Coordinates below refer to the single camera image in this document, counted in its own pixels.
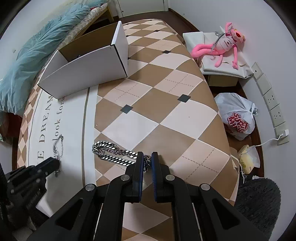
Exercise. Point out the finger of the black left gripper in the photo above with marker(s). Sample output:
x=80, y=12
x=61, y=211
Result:
x=45, y=165

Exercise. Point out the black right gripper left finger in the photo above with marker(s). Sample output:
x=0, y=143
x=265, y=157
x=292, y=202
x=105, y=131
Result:
x=136, y=174

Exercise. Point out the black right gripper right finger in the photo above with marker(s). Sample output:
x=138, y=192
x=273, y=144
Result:
x=162, y=187

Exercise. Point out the checkered printed tablecloth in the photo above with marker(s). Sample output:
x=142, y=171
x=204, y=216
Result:
x=164, y=105

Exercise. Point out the teal blue duvet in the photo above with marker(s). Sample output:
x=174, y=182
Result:
x=20, y=78

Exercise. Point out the yellow packaged item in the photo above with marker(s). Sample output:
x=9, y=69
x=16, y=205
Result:
x=248, y=158

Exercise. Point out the white plastic shopping bag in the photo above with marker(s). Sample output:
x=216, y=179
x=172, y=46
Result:
x=237, y=114

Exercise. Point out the dark fuzzy stool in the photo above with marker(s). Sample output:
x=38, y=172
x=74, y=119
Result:
x=259, y=201

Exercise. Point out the white cardboard box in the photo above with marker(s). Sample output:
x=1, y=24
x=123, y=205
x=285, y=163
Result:
x=97, y=57

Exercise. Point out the pink panther plush toy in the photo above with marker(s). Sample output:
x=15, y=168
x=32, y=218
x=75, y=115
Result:
x=223, y=44

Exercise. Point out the patterned bed mattress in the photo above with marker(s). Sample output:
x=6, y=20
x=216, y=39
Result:
x=85, y=23

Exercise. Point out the white door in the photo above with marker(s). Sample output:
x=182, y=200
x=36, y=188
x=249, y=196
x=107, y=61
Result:
x=133, y=7

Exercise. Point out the white wall socket strip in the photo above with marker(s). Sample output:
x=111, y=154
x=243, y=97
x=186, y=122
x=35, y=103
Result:
x=273, y=105

